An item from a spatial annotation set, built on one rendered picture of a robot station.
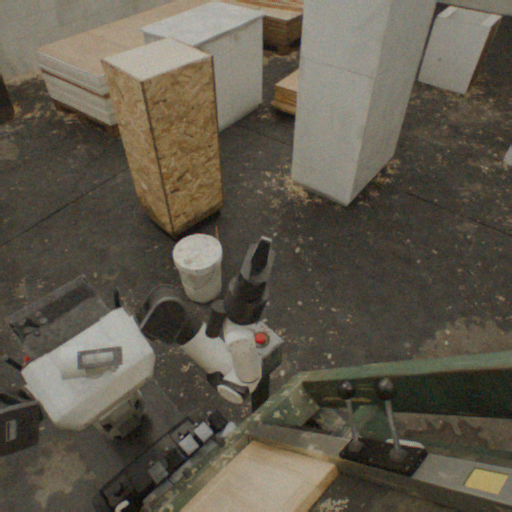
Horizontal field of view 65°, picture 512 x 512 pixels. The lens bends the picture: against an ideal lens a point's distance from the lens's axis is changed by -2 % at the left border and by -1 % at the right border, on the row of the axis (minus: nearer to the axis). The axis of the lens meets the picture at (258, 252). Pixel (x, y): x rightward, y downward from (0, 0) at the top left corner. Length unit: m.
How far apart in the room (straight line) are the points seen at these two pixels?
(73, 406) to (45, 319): 0.21
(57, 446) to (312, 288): 1.73
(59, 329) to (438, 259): 2.68
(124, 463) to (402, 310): 1.84
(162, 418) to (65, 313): 1.25
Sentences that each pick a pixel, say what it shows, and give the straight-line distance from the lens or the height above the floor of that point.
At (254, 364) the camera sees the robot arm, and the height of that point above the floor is 1.25.
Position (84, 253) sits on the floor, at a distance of 3.24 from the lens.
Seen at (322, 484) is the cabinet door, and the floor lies 1.30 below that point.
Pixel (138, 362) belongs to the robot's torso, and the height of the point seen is 1.32.
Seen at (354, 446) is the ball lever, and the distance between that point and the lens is 0.84.
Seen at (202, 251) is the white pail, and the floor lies 0.35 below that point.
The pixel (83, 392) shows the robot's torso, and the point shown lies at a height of 1.33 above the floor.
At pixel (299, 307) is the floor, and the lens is 2.69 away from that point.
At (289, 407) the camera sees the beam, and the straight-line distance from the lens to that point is 1.41.
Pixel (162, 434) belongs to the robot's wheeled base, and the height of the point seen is 0.17.
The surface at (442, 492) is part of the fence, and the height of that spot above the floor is 1.56.
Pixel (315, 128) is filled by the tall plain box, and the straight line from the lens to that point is 3.18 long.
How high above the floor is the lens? 2.19
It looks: 47 degrees down
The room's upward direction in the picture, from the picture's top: straight up
